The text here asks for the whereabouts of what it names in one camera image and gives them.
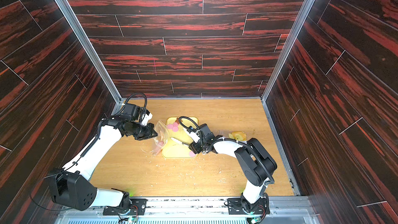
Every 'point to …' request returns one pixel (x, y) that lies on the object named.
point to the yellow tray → (173, 150)
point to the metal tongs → (180, 142)
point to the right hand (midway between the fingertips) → (196, 141)
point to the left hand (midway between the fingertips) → (158, 134)
